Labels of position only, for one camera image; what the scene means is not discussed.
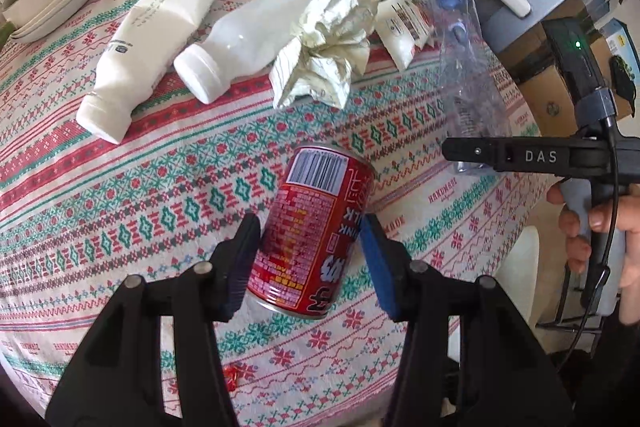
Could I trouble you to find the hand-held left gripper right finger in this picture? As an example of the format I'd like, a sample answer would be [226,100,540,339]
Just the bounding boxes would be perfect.
[360,213,576,427]

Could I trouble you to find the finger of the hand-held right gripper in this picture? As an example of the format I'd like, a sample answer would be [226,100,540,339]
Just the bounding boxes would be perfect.
[441,137,507,172]

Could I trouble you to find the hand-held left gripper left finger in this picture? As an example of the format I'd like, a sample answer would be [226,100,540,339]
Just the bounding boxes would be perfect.
[45,212,262,427]

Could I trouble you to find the clear plastic bottle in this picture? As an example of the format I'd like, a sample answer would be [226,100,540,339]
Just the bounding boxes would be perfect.
[430,0,506,178]

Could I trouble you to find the red drink can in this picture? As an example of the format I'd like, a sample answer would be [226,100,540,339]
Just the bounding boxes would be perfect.
[246,144,377,322]

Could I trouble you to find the person's right hand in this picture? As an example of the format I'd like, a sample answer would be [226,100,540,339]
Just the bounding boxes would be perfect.
[546,184,640,325]

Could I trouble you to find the cardboard box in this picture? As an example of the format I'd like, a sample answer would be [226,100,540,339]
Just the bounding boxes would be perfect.
[517,64,636,138]
[497,0,616,82]

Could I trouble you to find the small black object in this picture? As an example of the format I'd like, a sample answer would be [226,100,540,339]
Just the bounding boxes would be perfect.
[609,56,638,118]

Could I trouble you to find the white stool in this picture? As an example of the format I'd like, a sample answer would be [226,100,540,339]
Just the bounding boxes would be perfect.
[505,227,542,328]

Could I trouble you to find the blue printed box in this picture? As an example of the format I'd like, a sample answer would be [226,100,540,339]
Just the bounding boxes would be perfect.
[597,19,632,58]

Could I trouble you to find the patterned striped tablecloth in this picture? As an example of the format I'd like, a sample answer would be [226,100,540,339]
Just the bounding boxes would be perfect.
[0,0,538,427]

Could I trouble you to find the white crumpled packet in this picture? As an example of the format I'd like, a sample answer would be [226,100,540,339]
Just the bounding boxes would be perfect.
[375,0,436,71]

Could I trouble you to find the crumpled cream paper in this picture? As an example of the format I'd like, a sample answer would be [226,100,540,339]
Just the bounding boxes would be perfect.
[269,0,392,109]

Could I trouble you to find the plain white plastic bottle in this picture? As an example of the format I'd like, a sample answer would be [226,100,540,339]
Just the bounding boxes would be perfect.
[173,0,331,104]

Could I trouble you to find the white labelled plastic bottle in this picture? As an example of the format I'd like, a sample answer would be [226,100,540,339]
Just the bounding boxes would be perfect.
[76,0,227,144]

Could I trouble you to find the black cable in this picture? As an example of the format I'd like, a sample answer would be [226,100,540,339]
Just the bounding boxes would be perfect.
[550,97,623,373]

